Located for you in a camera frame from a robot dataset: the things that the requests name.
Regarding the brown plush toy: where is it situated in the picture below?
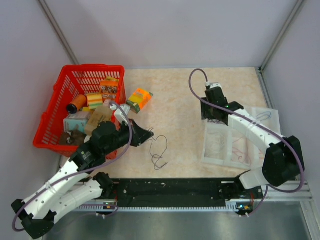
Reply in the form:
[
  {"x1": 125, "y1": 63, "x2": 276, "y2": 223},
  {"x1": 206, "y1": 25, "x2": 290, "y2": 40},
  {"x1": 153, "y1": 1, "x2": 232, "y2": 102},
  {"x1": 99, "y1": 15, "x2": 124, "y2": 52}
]
[{"x1": 59, "y1": 130, "x2": 87, "y2": 146}]

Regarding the orange green sponge box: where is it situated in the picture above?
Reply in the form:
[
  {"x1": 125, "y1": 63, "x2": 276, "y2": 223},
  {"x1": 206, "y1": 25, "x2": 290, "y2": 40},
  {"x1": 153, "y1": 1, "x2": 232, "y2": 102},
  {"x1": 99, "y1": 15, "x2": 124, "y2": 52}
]
[{"x1": 126, "y1": 88, "x2": 153, "y2": 114}]

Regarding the aluminium corner post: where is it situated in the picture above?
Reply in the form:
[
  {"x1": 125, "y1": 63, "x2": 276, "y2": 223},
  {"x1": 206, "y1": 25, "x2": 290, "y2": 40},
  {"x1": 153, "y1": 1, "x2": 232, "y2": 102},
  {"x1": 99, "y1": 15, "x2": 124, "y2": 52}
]
[
  {"x1": 258, "y1": 0, "x2": 307, "y2": 74},
  {"x1": 36, "y1": 0, "x2": 80, "y2": 65}
]

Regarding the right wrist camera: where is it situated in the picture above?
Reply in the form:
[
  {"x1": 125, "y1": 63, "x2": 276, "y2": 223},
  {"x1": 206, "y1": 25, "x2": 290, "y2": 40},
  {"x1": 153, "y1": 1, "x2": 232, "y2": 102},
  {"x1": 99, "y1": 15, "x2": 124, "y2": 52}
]
[{"x1": 205, "y1": 83, "x2": 227, "y2": 105}]

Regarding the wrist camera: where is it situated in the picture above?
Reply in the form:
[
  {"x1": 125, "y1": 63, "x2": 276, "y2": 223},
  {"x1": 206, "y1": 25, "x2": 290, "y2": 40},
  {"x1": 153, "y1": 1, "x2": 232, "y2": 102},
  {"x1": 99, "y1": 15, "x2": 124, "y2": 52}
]
[
  {"x1": 110, "y1": 103, "x2": 131, "y2": 124},
  {"x1": 205, "y1": 83, "x2": 227, "y2": 105}
]

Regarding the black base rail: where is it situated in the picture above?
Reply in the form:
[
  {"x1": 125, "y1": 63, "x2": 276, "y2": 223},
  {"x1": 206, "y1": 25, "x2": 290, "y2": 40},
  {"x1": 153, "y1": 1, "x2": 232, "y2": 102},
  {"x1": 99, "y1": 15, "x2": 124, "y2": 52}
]
[{"x1": 69, "y1": 177, "x2": 313, "y2": 213}]

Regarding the pink wire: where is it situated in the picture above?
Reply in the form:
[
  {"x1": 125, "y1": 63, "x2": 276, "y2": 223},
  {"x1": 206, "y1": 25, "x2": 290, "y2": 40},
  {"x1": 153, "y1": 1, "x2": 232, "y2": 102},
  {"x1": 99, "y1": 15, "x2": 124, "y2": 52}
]
[{"x1": 231, "y1": 137, "x2": 252, "y2": 166}]

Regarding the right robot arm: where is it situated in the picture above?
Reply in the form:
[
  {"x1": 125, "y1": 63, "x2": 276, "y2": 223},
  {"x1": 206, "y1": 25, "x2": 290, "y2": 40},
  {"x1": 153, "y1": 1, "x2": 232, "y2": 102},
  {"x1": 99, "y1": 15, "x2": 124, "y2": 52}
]
[{"x1": 200, "y1": 98, "x2": 305, "y2": 198}]

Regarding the red plastic basket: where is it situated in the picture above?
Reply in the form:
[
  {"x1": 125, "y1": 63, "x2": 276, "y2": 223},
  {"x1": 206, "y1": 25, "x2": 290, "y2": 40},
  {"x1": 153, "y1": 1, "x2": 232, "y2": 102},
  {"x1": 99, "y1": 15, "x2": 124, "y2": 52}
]
[{"x1": 33, "y1": 64, "x2": 126, "y2": 157}]

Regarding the yellow green striped sponge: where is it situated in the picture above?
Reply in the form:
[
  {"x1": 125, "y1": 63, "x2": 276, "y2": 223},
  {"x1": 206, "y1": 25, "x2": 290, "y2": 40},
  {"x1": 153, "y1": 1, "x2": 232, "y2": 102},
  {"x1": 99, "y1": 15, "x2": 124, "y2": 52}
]
[{"x1": 86, "y1": 92, "x2": 104, "y2": 110}]

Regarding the light blue carton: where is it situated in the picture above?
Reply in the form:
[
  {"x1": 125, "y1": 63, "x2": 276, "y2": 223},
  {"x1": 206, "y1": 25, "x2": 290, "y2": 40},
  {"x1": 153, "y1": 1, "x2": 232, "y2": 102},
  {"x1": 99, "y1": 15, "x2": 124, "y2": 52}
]
[{"x1": 63, "y1": 111, "x2": 91, "y2": 133}]

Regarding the right aluminium corner post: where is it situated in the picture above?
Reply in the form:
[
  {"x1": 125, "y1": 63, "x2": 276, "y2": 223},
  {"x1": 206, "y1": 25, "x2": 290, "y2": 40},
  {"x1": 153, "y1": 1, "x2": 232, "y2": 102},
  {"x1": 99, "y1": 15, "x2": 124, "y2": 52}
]
[{"x1": 258, "y1": 0, "x2": 307, "y2": 74}]

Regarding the orange cylindrical can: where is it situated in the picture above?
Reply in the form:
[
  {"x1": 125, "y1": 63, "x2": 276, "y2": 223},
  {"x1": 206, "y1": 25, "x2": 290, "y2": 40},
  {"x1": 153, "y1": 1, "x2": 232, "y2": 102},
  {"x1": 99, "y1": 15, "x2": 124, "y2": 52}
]
[{"x1": 66, "y1": 94, "x2": 87, "y2": 114}]

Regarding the white compartment tray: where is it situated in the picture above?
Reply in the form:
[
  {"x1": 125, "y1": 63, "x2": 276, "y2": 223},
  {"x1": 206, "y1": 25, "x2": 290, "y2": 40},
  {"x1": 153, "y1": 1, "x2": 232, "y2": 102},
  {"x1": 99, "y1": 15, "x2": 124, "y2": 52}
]
[{"x1": 201, "y1": 106, "x2": 281, "y2": 171}]

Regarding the left aluminium corner post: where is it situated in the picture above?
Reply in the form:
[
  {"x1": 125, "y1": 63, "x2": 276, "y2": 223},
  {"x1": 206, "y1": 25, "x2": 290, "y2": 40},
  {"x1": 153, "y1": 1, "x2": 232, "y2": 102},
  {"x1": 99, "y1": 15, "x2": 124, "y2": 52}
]
[{"x1": 36, "y1": 0, "x2": 80, "y2": 65}]

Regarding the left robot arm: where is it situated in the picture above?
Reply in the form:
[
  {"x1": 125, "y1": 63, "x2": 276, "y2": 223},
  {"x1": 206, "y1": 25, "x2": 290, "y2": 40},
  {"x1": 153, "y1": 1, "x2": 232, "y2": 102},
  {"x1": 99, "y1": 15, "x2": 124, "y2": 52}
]
[{"x1": 11, "y1": 119, "x2": 154, "y2": 240}]

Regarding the orange snack box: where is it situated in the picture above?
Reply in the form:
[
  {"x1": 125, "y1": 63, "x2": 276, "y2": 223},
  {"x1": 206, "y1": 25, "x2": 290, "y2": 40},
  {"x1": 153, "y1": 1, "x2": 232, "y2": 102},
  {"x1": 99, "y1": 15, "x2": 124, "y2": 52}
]
[{"x1": 99, "y1": 76, "x2": 119, "y2": 101}]

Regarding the white wire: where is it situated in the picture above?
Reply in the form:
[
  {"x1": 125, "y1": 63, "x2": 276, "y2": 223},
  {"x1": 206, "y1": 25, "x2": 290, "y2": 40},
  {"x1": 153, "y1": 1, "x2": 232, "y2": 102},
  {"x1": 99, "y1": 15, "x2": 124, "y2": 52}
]
[{"x1": 206, "y1": 133, "x2": 227, "y2": 158}]

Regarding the brown cardboard box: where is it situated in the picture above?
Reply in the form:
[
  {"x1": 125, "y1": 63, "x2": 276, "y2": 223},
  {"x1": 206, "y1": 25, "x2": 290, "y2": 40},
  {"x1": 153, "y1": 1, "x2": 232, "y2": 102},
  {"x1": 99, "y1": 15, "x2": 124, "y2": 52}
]
[{"x1": 84, "y1": 105, "x2": 113, "y2": 136}]

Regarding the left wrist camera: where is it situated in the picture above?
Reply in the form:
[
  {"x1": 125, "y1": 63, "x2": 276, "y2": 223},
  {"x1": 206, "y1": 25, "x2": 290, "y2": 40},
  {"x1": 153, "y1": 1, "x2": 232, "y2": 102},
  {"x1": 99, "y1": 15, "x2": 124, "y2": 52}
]
[{"x1": 110, "y1": 103, "x2": 131, "y2": 124}]

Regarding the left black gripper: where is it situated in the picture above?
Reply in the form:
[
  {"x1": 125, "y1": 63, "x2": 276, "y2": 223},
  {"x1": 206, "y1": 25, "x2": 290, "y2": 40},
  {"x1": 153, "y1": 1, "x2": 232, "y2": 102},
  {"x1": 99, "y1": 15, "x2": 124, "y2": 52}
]
[{"x1": 103, "y1": 118, "x2": 154, "y2": 156}]

